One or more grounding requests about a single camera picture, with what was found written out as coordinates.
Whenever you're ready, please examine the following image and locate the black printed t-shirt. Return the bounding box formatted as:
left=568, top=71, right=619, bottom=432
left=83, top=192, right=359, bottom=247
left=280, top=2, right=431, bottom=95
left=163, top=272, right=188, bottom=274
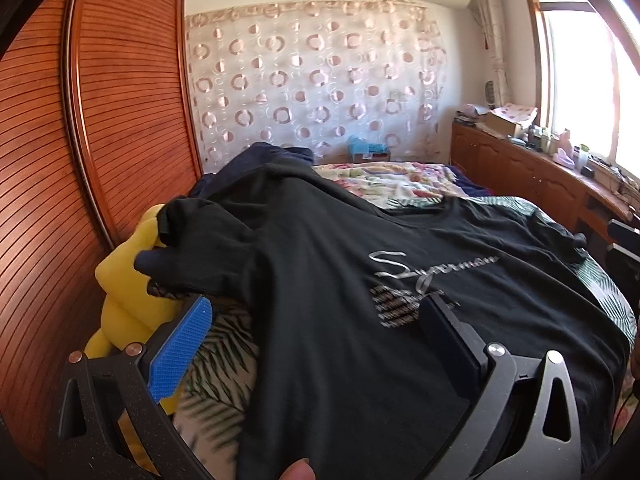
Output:
left=134, top=160, right=630, bottom=479

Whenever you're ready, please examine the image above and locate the left hand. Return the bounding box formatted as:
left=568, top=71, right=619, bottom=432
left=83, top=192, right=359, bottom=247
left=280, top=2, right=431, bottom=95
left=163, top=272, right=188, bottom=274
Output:
left=280, top=458, right=316, bottom=480

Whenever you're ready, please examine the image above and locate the palm leaf print bedsheet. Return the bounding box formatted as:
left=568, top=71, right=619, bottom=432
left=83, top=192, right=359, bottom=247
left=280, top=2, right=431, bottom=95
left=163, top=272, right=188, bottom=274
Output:
left=175, top=196, right=637, bottom=479

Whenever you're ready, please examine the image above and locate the yellow plush pillow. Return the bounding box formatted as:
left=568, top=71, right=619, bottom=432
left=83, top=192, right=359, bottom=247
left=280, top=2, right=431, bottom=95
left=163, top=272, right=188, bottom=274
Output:
left=83, top=204, right=188, bottom=476

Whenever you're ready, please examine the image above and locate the wooden sideboard cabinet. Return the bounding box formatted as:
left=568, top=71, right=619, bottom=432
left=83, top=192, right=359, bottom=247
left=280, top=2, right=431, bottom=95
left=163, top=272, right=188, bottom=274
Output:
left=450, top=122, right=632, bottom=244

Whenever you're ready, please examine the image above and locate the floral quilt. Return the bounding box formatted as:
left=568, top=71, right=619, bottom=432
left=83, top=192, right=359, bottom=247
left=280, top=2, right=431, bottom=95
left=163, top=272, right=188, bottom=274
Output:
left=314, top=162, right=468, bottom=209

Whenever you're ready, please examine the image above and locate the navy blue folded cloth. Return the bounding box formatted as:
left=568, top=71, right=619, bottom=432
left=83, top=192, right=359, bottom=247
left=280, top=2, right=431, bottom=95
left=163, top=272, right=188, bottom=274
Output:
left=188, top=142, right=314, bottom=198

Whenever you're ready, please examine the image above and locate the wooden slatted wardrobe door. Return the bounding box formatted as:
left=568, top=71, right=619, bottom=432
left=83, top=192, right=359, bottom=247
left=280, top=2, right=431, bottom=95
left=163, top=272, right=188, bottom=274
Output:
left=1, top=0, right=201, bottom=468

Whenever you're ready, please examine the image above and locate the cardboard box on cabinet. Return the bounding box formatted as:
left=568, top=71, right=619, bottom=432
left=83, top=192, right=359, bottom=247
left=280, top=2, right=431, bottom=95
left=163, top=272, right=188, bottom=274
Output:
left=476, top=103, right=538, bottom=138

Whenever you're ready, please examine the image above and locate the blue toy on box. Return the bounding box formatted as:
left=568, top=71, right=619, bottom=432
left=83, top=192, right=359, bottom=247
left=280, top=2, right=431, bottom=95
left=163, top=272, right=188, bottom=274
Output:
left=347, top=136, right=392, bottom=164

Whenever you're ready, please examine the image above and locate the circle pattern sheer curtain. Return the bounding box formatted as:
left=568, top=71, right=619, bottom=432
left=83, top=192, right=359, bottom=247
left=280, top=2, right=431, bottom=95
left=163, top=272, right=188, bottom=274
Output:
left=186, top=0, right=447, bottom=172

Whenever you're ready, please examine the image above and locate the window with wooden frame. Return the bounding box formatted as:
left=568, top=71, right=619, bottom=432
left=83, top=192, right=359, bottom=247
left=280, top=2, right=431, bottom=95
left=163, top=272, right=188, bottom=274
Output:
left=527, top=0, right=639, bottom=178

